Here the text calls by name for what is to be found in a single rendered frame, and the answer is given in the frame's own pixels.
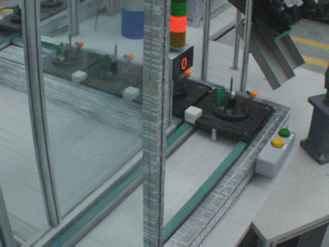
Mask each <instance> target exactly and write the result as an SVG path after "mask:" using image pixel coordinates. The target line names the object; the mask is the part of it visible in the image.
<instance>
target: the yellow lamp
mask: <svg viewBox="0 0 329 247"><path fill-rule="evenodd" d="M169 45H170V46H171V47H174V48H181V47H184V46H185V45H186V31H184V32H181V33H178V32H172V31H170V35H169Z"/></svg>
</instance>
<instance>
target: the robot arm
mask: <svg viewBox="0 0 329 247"><path fill-rule="evenodd" d="M302 1H303V4H301V5H299V6H297V5H293V6H291V7H290V8H285V9H284V11H285V12H286V13H288V14H289V15H291V20H292V21H293V22H297V21H299V20H300V19H301V16H304V19H307V18H311V19H313V20H315V19H322V20H327V21H326V24H327V25H329V0H318V3H316V2H315V1H314V0H302ZM324 77H325V84H324V88H326V89H327V93H326V96H325V99H323V102H324V103H325V104H326V105H327V106H329V61H328V67H327V69H326V71H325V74H324Z"/></svg>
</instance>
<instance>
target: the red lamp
mask: <svg viewBox="0 0 329 247"><path fill-rule="evenodd" d="M185 30H186V16H184V17H173V16H170V31H172V32H178V33H181V32H184V31H185Z"/></svg>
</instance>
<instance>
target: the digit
mask: <svg viewBox="0 0 329 247"><path fill-rule="evenodd" d="M187 63H188V52H187V53H185V54H184V55H183V56H181V57H180V74H181V73H183V72H184V71H185V70H187Z"/></svg>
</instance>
